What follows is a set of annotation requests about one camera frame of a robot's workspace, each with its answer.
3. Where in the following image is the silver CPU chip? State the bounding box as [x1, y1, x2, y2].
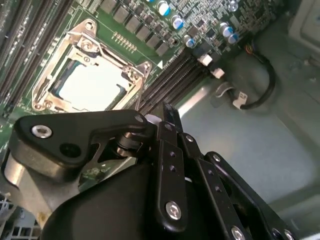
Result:
[49, 61, 131, 111]

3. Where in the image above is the thin metal locking lever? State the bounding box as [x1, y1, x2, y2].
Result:
[135, 73, 146, 112]

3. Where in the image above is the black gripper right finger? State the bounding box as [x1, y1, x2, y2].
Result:
[177, 131, 299, 240]

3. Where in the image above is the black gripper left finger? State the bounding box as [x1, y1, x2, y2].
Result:
[13, 101, 189, 228]

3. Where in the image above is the metal socket cover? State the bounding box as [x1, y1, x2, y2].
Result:
[46, 34, 145, 111]

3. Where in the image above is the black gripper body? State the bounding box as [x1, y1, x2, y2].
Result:
[39, 158, 224, 240]

